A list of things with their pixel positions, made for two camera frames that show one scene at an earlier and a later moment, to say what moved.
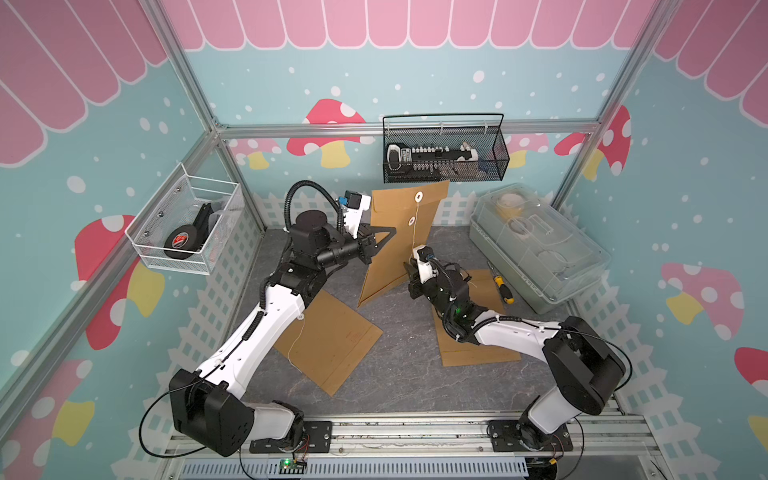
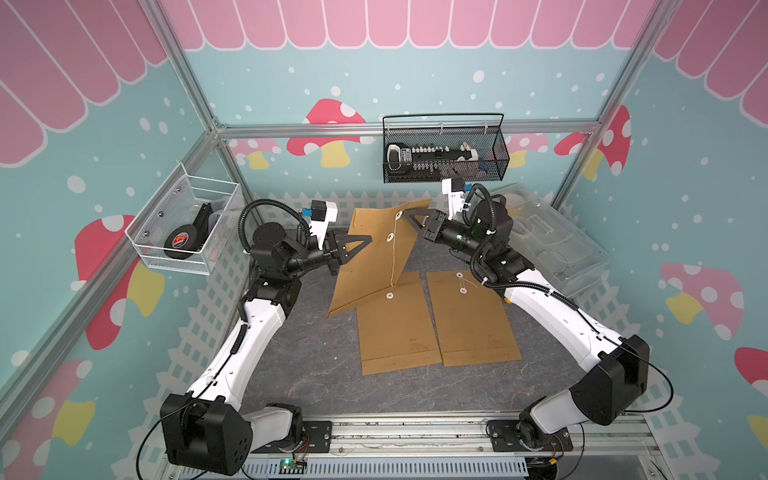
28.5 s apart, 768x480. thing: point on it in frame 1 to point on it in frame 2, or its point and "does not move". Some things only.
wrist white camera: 356,204 to 323,213
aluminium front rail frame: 606,447 does not move
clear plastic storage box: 539,252 does not move
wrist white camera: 423,254 to 455,188
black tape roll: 181,242 does not move
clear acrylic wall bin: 188,224 does not move
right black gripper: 414,287 to 434,229
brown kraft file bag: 483,292 does not move
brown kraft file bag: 413,210 to 395,329
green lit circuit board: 291,467 does not move
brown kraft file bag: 327,341 to 376,266
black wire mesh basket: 444,148 does not move
